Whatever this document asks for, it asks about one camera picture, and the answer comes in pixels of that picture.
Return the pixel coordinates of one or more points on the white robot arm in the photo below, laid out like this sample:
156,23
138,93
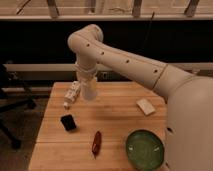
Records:
189,98

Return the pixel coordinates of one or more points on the black eraser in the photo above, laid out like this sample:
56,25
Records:
68,122

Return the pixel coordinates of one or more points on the green ceramic plate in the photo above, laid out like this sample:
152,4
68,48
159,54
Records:
144,150

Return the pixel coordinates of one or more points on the white rectangular block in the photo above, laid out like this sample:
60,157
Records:
146,106

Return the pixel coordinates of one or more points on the red chili pepper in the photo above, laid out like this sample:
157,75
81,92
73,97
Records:
96,143

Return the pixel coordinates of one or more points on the black office chair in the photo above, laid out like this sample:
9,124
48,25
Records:
5,78

